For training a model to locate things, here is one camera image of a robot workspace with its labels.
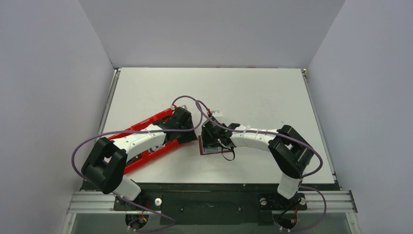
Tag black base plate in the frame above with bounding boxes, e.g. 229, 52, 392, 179
80, 182, 341, 226

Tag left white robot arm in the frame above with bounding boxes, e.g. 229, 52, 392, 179
81, 106, 197, 210

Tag red leather card holder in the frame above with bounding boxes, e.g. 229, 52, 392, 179
198, 135, 232, 156

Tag purple cable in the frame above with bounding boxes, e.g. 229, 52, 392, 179
195, 100, 327, 233
71, 95, 204, 227

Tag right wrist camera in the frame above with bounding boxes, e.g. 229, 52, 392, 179
211, 111, 223, 117

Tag aluminium rail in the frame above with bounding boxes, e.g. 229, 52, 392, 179
67, 191, 357, 214

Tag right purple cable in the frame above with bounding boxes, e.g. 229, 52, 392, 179
195, 100, 327, 233

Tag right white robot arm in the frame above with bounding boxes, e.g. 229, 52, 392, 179
201, 119, 314, 208

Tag silver striped card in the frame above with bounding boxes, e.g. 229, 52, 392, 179
148, 145, 165, 153

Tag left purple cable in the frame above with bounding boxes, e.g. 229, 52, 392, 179
71, 95, 204, 227

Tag red plastic compartment tray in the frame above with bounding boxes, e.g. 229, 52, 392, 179
124, 105, 180, 175

